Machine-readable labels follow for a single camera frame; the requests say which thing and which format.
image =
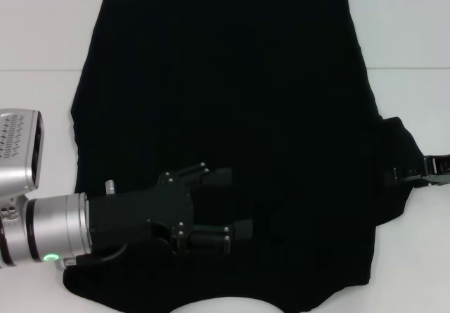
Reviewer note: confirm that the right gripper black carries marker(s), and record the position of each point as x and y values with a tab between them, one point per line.
437	170

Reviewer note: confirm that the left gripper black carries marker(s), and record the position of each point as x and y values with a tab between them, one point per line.
140	211

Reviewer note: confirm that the black t-shirt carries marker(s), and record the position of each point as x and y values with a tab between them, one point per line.
228	81

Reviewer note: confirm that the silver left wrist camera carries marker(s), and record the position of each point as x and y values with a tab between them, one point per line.
21	147

